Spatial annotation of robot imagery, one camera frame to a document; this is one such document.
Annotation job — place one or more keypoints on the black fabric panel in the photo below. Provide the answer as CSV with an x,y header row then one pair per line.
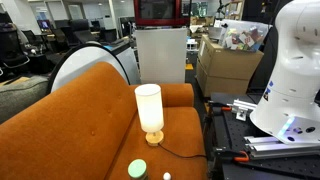
x,y
265,66

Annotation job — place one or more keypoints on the grey fabric couch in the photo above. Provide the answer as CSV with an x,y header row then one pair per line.
x,y
20,96

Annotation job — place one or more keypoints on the orange fabric couch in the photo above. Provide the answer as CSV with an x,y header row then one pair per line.
x,y
66,133

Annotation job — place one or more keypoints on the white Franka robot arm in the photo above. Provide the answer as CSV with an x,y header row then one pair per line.
x,y
293,66

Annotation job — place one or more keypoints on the black high-back office chair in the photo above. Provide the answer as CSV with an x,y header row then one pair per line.
x,y
81,30

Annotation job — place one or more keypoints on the large cardboard box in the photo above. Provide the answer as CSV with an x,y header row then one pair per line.
x,y
226,63

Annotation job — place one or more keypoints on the small lit desk monitor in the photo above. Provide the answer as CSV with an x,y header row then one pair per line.
x,y
43,24

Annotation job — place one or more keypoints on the jar with green lid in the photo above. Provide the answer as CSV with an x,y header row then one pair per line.
x,y
137,168

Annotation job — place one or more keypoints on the white lamp with wooden base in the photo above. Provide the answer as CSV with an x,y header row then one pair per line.
x,y
149,106

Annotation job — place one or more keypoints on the white round disc black rim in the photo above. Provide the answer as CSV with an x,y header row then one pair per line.
x,y
80,63

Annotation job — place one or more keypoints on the black perforated robot table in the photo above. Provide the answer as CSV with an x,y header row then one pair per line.
x,y
233,130

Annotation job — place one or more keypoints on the aluminium rail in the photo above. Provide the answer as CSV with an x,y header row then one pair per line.
x,y
273,148

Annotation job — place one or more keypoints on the clear bin of colourful items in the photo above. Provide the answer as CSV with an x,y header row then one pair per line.
x,y
243,38

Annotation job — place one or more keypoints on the small aluminium bracket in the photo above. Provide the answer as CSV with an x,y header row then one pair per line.
x,y
243,108

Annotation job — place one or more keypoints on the white flat panel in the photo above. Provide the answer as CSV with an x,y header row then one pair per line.
x,y
161,53

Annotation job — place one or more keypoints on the small white round thing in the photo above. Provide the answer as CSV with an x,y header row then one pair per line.
x,y
167,176

